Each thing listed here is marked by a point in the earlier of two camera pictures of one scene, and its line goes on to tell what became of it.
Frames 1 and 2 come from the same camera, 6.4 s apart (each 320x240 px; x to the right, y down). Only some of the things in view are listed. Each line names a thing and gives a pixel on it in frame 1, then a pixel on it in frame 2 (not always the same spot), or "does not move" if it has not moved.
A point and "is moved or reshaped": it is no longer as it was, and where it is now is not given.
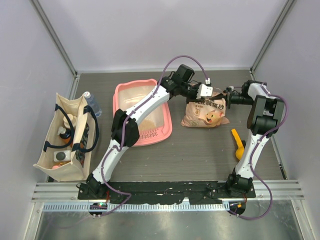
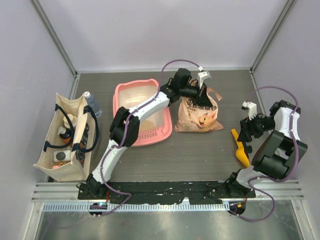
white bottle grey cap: [62, 156] does not move
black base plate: [165, 191] does not move
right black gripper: [228, 96] to [248, 129]
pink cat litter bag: [206, 113] is moved or reshaped
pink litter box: [154, 127] does not move
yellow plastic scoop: [240, 150] does not move
